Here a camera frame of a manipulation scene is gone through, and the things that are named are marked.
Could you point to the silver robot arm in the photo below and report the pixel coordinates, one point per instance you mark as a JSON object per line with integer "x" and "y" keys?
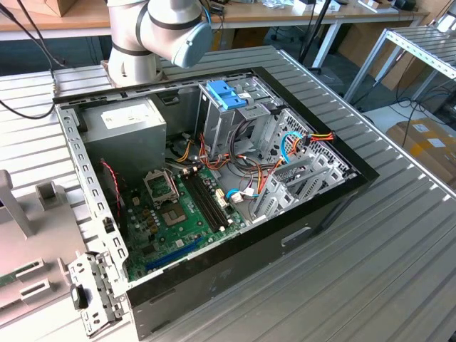
{"x": 132, "y": 32}

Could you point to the grey metal disk bay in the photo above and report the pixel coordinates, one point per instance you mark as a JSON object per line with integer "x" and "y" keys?
{"x": 281, "y": 192}

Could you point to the black RAM slot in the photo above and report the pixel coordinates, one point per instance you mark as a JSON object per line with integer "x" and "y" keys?
{"x": 213, "y": 199}
{"x": 209, "y": 199}
{"x": 199, "y": 199}
{"x": 204, "y": 199}

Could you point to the grey metal drive cage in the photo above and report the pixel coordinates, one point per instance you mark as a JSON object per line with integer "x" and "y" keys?
{"x": 219, "y": 124}

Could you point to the thin locking lever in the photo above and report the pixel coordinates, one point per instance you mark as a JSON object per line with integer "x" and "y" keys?
{"x": 174, "y": 187}

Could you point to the green motherboard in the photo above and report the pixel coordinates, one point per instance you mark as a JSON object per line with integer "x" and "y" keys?
{"x": 199, "y": 228}

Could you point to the CPU socket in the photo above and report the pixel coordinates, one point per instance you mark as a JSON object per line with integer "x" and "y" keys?
{"x": 172, "y": 215}

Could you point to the blue plastic drive latch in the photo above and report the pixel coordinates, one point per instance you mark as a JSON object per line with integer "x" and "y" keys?
{"x": 222, "y": 94}

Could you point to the black open PC case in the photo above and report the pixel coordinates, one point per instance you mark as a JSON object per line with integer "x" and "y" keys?
{"x": 249, "y": 263}

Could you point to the blue expansion slot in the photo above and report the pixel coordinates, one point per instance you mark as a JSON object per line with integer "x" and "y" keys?
{"x": 174, "y": 253}

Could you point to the grey power supply unit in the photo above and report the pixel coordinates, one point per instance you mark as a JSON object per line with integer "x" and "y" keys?
{"x": 121, "y": 142}

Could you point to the black case fan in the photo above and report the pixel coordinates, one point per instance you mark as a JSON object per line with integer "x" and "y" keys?
{"x": 108, "y": 192}

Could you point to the brown cardboard panel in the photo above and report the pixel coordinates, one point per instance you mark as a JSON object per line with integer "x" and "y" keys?
{"x": 356, "y": 46}

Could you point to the large labelled cardboard box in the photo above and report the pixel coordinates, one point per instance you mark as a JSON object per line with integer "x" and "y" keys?
{"x": 420, "y": 149}

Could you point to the black plastic latch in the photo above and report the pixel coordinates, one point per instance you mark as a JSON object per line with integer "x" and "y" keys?
{"x": 79, "y": 297}

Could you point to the grey parts rack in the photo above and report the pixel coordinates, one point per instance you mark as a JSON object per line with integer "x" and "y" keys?
{"x": 42, "y": 235}

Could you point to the long wooden desk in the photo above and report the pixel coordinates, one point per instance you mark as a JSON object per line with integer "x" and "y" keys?
{"x": 89, "y": 18}

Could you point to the metal slat table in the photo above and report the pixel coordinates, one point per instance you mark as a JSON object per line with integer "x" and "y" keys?
{"x": 420, "y": 46}

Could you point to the green RAM stick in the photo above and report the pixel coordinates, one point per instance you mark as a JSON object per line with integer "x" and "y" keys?
{"x": 18, "y": 272}

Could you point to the small cardboard box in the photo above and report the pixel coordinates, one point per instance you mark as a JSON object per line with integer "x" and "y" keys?
{"x": 60, "y": 5}

